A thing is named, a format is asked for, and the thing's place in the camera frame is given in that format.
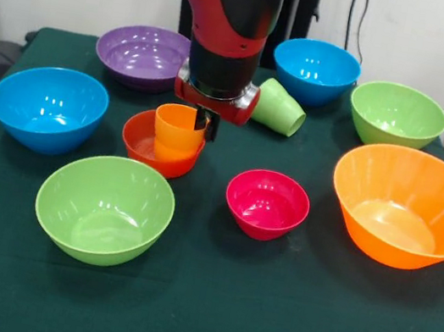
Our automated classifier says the small red-orange plastic bowl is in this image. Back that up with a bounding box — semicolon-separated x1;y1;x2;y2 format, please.
114;103;210;185

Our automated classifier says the purple plastic bowl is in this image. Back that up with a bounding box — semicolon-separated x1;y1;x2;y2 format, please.
89;17;196;99

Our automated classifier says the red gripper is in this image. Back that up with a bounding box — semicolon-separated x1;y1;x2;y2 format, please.
165;68;264;151

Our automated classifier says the green plastic cup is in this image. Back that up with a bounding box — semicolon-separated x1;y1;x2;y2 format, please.
247;75;313;141

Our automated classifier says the large orange plastic bowl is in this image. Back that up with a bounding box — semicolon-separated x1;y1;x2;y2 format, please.
319;135;444;277

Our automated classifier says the small pink plastic bowl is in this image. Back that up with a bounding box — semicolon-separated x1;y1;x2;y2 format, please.
218;163;316;249

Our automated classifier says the green plastic bowl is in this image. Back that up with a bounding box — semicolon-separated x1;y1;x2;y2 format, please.
26;144;183;279
342;75;444;158

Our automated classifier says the dark green tablecloth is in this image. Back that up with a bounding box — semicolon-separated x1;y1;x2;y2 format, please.
0;18;444;332

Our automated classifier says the blue plastic bowl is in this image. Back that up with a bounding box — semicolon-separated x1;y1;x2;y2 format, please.
265;32;366;115
0;57;114;165

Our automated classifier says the orange plastic cup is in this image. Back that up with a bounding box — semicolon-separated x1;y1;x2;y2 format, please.
147;100;211;168

